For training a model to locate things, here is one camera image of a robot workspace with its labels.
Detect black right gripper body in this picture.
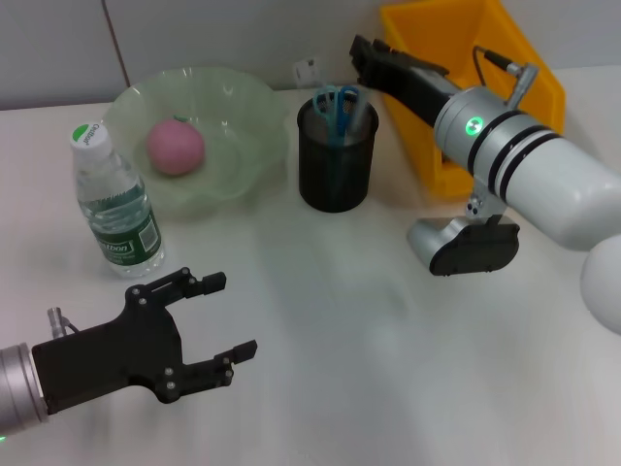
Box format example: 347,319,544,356
361,46,463,131

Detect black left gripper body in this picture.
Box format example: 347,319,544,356
30,283,186,417

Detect grey white pen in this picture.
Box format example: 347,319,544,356
344,90,371,145

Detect blue plastic scissors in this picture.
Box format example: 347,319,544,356
312,84,361,148

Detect clear plastic ruler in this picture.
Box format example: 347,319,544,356
292,56,322,89

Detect clear green-label water bottle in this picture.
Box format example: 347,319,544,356
69,121,166,280

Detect pink toy peach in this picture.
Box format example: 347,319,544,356
147,118,205,179

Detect black mesh pen cup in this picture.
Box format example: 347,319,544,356
296,94,380,214

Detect green glass fruit bowl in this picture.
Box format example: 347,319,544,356
101,66,290,219

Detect yellow plastic bin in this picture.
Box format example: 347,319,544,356
379,0,568,200

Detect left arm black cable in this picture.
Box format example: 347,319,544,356
47,306,82,340

